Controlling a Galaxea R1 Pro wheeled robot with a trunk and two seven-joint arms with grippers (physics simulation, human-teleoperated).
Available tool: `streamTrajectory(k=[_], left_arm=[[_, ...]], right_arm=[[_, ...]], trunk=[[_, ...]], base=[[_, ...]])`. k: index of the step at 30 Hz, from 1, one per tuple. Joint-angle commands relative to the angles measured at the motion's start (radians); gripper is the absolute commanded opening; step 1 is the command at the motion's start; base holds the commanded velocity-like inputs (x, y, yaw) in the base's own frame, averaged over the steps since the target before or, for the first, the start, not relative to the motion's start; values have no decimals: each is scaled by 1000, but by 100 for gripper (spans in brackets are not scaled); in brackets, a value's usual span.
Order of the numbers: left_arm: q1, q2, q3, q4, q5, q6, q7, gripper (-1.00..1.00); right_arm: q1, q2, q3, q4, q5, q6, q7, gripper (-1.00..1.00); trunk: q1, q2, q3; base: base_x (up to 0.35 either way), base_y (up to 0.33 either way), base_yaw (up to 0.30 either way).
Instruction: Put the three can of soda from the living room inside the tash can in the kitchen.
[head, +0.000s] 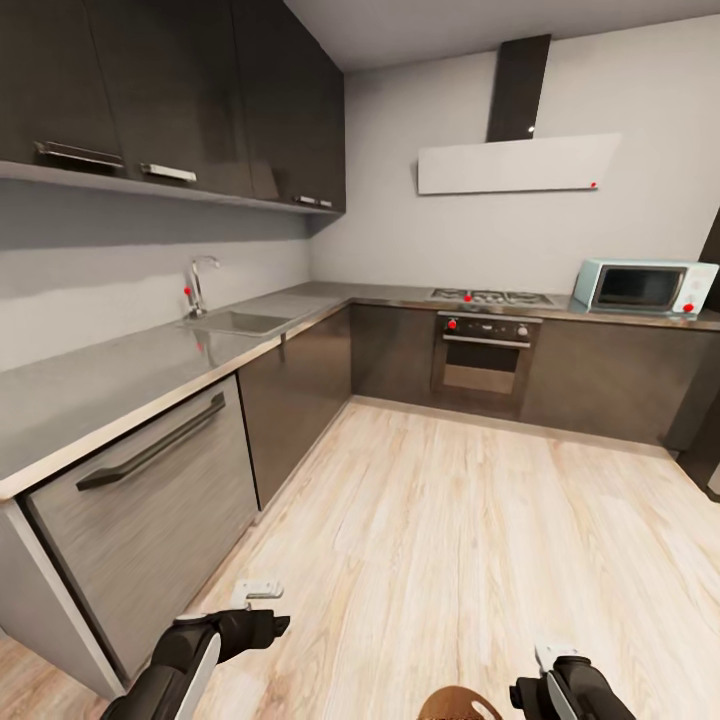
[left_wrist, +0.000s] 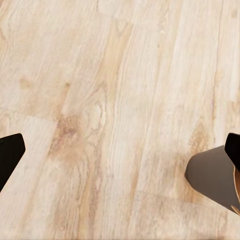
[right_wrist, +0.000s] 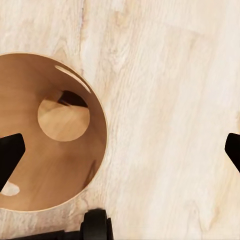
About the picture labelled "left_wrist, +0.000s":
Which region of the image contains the trash can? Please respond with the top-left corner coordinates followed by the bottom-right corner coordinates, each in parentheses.
top-left (186, 145), bottom-right (240, 216)

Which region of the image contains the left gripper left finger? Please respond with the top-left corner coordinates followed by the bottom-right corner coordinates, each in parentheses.
top-left (0, 133), bottom-right (26, 192)

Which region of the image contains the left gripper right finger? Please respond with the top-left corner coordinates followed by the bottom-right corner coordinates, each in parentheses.
top-left (224, 132), bottom-right (240, 172)

